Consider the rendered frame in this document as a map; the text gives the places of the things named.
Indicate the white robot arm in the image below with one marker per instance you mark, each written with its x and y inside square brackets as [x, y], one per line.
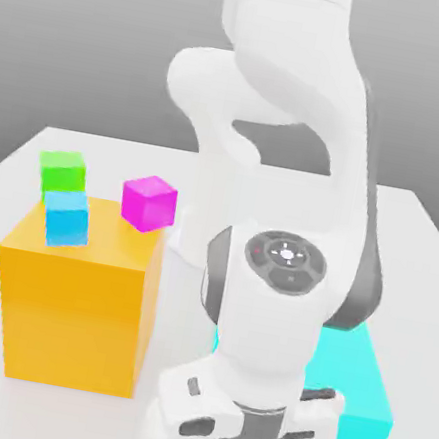
[288, 175]

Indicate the small magenta cube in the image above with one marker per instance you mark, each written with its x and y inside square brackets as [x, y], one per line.
[148, 203]

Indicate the small blue cube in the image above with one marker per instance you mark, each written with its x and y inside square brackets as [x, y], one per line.
[67, 219]

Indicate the small green cube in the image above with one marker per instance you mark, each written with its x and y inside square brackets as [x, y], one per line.
[62, 171]

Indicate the large cyan box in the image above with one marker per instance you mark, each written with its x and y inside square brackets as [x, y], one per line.
[355, 373]

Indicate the large orange box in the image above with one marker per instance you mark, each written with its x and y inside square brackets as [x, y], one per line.
[73, 311]

